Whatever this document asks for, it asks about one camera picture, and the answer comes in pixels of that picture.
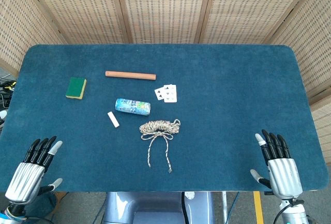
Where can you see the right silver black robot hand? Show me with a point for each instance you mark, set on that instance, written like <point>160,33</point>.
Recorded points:
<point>283,175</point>

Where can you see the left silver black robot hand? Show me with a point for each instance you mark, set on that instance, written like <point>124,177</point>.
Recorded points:
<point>24,180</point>

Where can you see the teal cloth bundle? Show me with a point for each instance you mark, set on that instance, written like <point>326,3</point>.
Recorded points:
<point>44,204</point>

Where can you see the yellow floor tape strip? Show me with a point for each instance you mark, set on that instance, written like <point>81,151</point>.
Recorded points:
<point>258,208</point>

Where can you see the metal table leg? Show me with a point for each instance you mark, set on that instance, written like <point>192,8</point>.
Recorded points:
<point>225,206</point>

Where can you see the blue carpet table mat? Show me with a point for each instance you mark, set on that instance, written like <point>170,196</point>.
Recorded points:
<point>232,105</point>

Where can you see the green yellow sponge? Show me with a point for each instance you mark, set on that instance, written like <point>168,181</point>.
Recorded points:
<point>75,87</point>

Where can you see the white chalk block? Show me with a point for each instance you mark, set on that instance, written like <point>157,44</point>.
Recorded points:
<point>113,119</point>

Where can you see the woven bamboo screen panel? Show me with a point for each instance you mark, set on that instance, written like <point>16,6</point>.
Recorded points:
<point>163,6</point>
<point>20,27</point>
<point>77,6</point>
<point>253,6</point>
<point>315,53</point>

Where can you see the blue printed drink can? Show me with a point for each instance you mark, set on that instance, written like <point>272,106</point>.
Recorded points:
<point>132,106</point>

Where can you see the grey-blue robot torso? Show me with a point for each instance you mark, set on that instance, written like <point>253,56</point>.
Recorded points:
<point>155,206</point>

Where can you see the six of clubs card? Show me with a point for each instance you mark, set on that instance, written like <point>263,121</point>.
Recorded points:
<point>170,96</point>

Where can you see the brown wooden stick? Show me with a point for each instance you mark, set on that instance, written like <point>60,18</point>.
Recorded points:
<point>129,75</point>

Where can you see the small clubs playing card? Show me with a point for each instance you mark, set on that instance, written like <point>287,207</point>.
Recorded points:
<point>158,92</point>

